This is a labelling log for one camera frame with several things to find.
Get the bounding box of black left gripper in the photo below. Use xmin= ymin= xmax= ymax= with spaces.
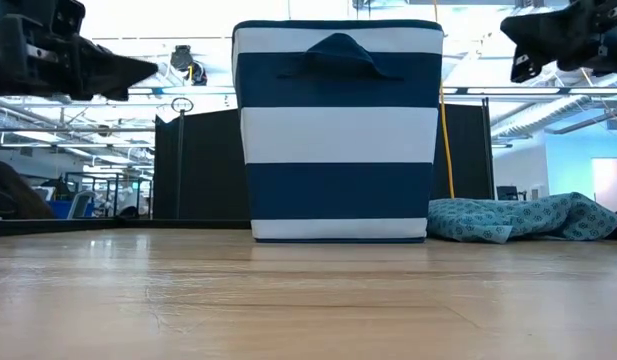
xmin=0 ymin=12 xmax=160 ymax=102

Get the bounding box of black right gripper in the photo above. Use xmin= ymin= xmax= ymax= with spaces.
xmin=499 ymin=0 xmax=617 ymax=84

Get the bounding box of blue white striped fabric bin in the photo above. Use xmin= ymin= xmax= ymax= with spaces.
xmin=231 ymin=19 xmax=445 ymax=245

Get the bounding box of black partition screen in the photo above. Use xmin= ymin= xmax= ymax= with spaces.
xmin=152 ymin=97 xmax=494 ymax=221

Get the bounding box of white office chair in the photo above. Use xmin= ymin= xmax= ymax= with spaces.
xmin=63 ymin=189 xmax=97 ymax=219

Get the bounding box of person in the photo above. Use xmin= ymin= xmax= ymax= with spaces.
xmin=0 ymin=160 xmax=57 ymax=220

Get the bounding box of teal patterned cloth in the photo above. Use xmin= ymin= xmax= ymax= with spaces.
xmin=426 ymin=191 xmax=617 ymax=245

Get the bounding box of black overhead camera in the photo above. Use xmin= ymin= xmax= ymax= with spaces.
xmin=170 ymin=43 xmax=208 ymax=86

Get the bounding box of black post with ring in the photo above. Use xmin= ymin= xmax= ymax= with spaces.
xmin=170 ymin=96 xmax=194 ymax=220

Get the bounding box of yellow cable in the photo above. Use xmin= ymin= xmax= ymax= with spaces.
xmin=432 ymin=0 xmax=457 ymax=200

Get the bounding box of black aluminium table frame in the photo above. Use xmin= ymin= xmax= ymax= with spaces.
xmin=0 ymin=217 xmax=253 ymax=237

